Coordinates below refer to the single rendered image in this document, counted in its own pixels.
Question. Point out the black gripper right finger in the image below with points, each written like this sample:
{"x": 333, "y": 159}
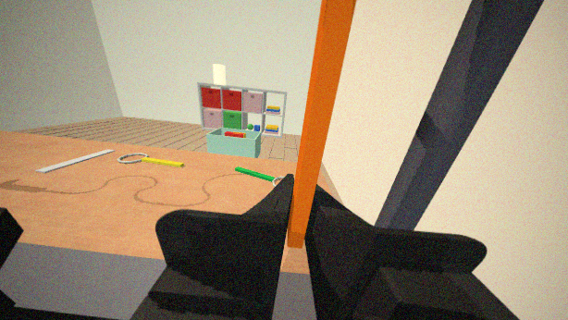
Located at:
{"x": 343, "y": 250}

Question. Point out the white flat bar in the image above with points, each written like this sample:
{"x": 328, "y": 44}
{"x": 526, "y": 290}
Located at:
{"x": 74, "y": 161}

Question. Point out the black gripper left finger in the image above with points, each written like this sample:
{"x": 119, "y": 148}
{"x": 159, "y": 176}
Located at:
{"x": 256, "y": 237}

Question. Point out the yellow handle with grey loop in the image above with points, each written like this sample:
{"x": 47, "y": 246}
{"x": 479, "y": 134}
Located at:
{"x": 150, "y": 160}

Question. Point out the grey ring with orange handle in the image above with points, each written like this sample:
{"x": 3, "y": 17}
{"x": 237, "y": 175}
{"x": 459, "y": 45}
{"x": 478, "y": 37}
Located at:
{"x": 334, "y": 25}

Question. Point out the grey ring with green handle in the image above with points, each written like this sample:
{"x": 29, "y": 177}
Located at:
{"x": 256, "y": 174}

